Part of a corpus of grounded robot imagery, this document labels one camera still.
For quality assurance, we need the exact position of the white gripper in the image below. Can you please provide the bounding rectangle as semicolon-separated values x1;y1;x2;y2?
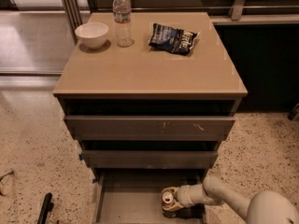
162;185;195;212

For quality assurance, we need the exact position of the red coke can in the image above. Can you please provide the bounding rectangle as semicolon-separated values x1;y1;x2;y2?
162;190;175;209

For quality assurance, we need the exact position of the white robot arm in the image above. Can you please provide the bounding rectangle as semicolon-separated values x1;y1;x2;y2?
161;175;299;224

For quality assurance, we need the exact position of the grey open bottom drawer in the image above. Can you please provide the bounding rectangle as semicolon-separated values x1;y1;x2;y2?
93;169;206;224

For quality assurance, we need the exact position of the grey drawer cabinet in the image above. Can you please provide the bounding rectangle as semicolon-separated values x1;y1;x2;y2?
52;11;249;224

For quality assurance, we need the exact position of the grey middle drawer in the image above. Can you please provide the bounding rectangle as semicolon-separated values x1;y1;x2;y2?
82;150;218;169

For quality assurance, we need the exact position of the grey top drawer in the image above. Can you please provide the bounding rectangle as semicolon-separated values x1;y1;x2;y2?
64;115;235;141

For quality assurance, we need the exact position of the black object on floor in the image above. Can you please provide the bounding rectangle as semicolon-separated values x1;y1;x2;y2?
37;192;54;224

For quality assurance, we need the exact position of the dark blue chip bag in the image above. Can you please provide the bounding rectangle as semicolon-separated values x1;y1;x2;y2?
149;23;199;55

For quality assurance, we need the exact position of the white ceramic bowl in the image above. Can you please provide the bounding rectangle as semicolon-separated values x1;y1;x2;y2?
75;22;109;49

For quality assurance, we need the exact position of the clear plastic water bottle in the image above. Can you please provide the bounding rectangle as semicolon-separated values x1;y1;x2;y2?
113;0;133;48

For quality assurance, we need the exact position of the metal railing post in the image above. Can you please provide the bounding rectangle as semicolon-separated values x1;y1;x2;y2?
229;0;246;21

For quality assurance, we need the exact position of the metal window frame post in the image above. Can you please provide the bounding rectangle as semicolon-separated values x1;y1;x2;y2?
62;0;82;44

